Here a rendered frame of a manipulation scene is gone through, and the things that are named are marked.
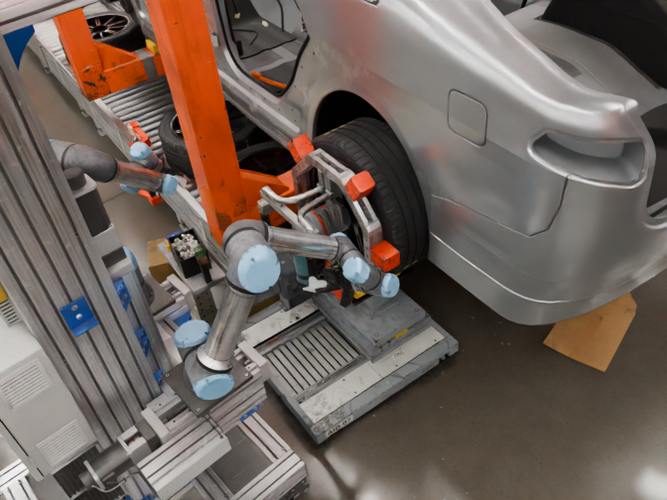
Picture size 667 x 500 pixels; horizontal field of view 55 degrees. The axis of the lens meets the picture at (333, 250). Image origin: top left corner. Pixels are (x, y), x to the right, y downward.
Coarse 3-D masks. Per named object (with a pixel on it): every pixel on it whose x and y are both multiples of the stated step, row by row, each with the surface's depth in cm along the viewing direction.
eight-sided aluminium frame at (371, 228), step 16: (304, 160) 259; (320, 160) 250; (304, 176) 277; (336, 176) 241; (352, 176) 242; (352, 208) 242; (368, 208) 242; (368, 224) 241; (368, 240) 243; (368, 256) 250
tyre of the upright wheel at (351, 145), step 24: (360, 120) 262; (312, 144) 266; (336, 144) 249; (360, 144) 246; (384, 144) 247; (312, 168) 277; (360, 168) 241; (384, 168) 241; (408, 168) 244; (384, 192) 238; (408, 192) 242; (384, 216) 242; (408, 216) 243; (408, 240) 248; (408, 264) 260
